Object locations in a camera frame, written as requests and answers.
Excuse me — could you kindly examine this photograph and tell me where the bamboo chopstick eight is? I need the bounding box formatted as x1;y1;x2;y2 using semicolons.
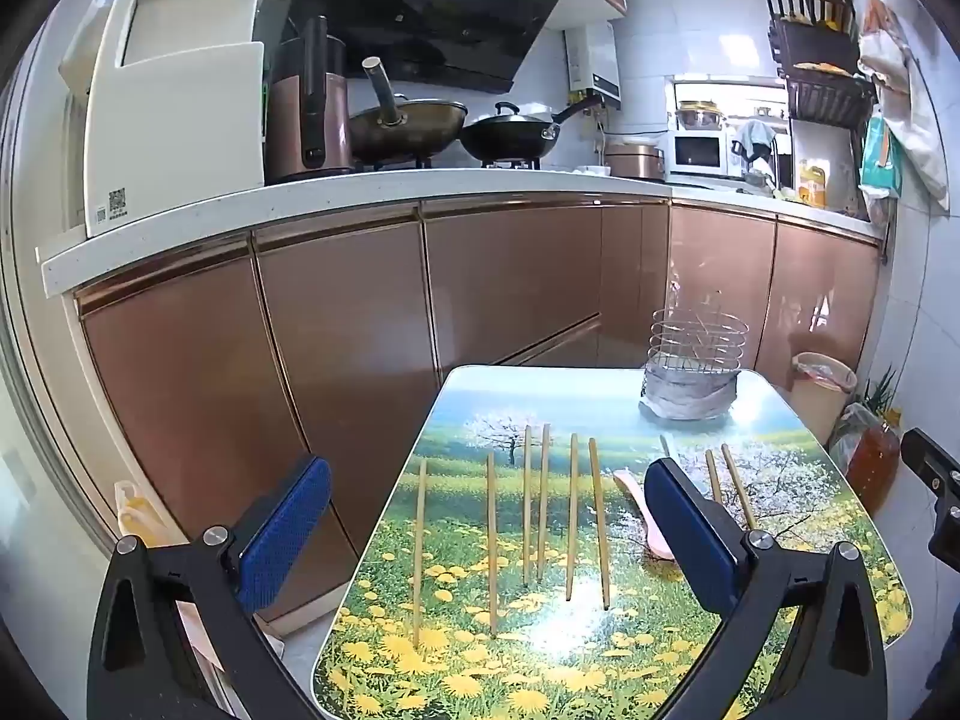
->
721;444;758;532

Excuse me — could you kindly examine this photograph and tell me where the bamboo chopstick seven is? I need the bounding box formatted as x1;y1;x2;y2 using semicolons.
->
704;449;724;504

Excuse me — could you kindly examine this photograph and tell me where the bamboo chopstick six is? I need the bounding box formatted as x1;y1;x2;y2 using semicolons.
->
587;437;612;611

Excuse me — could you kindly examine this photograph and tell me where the pink ceramic spoon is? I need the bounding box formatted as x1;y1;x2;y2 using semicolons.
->
613;470;674;561

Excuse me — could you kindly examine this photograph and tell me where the bamboo chopstick five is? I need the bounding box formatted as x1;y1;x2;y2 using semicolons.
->
565;433;579;603

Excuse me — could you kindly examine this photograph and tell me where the bamboo chopstick one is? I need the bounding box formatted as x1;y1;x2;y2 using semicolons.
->
412;457;428;650

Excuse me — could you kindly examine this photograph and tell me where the bamboo chopstick three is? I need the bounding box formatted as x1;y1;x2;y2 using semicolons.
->
523;425;532;587

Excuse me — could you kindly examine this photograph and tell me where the bamboo chopstick four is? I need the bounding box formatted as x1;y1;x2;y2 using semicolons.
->
537;422;550;582

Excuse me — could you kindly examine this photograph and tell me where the bamboo chopstick two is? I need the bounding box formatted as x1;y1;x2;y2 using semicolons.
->
485;452;498;639

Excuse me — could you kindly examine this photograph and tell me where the cooking oil bottle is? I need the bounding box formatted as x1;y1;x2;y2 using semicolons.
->
846;411;900;517

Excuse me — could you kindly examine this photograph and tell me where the green onion bag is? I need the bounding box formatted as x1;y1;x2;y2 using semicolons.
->
827;366;901;473

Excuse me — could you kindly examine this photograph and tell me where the beige trash bin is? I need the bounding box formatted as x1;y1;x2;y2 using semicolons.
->
788;351;857;445

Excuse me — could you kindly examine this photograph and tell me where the yellow package on counter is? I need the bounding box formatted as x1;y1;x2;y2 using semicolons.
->
797;160;827;208

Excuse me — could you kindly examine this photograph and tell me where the teal hanging bag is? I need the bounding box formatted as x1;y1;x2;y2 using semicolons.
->
859;114;903;199

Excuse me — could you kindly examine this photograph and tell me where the white microwave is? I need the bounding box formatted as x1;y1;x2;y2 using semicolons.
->
665;128;732;177

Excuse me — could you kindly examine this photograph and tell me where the rose gold rice cooker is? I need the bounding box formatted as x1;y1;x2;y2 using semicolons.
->
604;138;665;181

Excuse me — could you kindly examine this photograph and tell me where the white water heater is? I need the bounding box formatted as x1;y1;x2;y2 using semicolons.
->
563;21;622;106

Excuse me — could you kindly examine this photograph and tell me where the black lidded wok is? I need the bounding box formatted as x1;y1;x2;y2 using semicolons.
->
459;93;604;169

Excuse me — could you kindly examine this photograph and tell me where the brass wok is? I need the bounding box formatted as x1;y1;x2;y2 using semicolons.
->
348;55;469;169

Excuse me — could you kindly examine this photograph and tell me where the white appliance box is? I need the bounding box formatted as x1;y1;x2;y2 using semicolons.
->
83;0;265;238

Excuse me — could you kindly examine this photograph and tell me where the black range hood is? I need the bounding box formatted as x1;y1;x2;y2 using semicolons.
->
290;0;558;93

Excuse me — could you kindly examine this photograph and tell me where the plastic bag on handle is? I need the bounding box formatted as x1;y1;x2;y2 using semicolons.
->
114;481;174;548

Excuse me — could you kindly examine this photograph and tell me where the wire utensil holder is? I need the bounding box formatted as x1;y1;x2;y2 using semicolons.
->
640;291;750;422

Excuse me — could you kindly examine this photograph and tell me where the black wall rack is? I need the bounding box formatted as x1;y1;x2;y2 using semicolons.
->
766;0;875;132

